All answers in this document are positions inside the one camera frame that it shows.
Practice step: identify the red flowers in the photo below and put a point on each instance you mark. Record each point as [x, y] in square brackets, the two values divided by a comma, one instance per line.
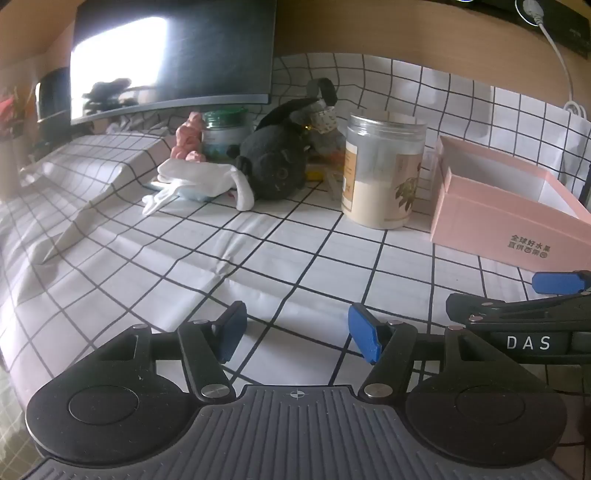
[11, 110]

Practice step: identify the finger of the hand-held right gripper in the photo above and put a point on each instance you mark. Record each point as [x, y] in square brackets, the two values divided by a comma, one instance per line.
[561, 281]
[508, 314]

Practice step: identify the white black checked tablecloth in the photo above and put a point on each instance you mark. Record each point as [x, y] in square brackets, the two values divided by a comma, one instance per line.
[277, 240]

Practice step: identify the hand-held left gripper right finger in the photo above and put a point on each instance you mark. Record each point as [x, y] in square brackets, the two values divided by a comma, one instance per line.
[364, 332]

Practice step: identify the pink plush toy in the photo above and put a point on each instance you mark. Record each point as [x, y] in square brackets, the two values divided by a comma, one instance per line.
[189, 134]

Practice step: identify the green checked fabric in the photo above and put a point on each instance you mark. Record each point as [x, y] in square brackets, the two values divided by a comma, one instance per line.
[9, 415]

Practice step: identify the black appliance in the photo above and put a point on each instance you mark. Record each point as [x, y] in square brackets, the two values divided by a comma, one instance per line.
[53, 92]

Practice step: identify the green lid glass jar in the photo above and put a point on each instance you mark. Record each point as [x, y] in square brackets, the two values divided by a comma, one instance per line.
[224, 134]

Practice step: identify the patterned fabric pouch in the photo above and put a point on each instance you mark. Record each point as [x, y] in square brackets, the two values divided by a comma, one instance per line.
[324, 119]

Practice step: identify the white cloth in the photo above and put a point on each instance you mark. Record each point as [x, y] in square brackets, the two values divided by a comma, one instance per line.
[198, 177]

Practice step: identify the black plush cat toy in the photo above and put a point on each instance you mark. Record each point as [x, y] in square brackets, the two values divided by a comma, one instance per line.
[272, 161]

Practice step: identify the pink cardboard box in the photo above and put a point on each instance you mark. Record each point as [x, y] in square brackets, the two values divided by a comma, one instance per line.
[485, 221]

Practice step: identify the grey cloth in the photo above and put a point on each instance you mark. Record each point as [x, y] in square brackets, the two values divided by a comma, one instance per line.
[328, 145]

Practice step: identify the black computer monitor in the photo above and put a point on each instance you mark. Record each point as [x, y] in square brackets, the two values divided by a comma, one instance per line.
[207, 46]

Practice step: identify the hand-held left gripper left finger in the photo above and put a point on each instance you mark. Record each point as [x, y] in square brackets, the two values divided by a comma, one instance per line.
[231, 332]

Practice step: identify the clear jar with powder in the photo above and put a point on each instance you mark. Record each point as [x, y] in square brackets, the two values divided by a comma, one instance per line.
[383, 194]

